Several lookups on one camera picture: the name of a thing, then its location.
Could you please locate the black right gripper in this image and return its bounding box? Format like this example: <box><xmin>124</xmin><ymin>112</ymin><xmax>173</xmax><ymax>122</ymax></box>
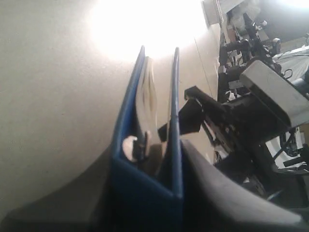
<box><xmin>157</xmin><ymin>85</ymin><xmax>290</xmax><ymax>155</ymax></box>

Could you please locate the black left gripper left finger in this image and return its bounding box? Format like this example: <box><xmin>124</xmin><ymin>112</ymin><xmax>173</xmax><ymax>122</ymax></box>
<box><xmin>0</xmin><ymin>146</ymin><xmax>112</xmax><ymax>232</ymax></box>

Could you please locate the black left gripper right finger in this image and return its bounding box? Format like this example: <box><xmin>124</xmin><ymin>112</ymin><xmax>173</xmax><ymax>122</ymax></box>
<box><xmin>181</xmin><ymin>140</ymin><xmax>304</xmax><ymax>232</ymax></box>

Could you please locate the blue ring binder notebook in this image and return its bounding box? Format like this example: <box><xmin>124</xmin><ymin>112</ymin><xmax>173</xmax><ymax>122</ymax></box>
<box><xmin>111</xmin><ymin>47</ymin><xmax>184</xmax><ymax>232</ymax></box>

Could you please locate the background robot equipment clutter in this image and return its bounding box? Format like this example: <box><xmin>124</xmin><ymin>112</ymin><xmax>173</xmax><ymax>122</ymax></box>
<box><xmin>202</xmin><ymin>0</ymin><xmax>309</xmax><ymax>103</ymax></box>

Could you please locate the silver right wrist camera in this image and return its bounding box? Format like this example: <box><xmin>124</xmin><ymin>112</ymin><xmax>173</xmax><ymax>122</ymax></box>
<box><xmin>240</xmin><ymin>60</ymin><xmax>309</xmax><ymax>127</ymax></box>

